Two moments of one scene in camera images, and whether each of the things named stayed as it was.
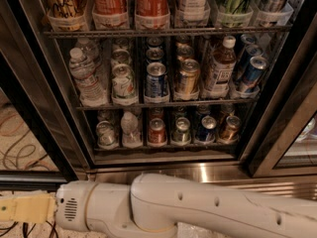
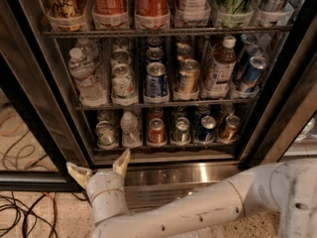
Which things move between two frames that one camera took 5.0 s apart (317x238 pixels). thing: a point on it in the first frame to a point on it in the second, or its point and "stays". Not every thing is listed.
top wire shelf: [137, 33] stays
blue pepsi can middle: [156, 80] stays
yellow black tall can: [65, 6] stays
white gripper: [70, 204] to [101, 182]
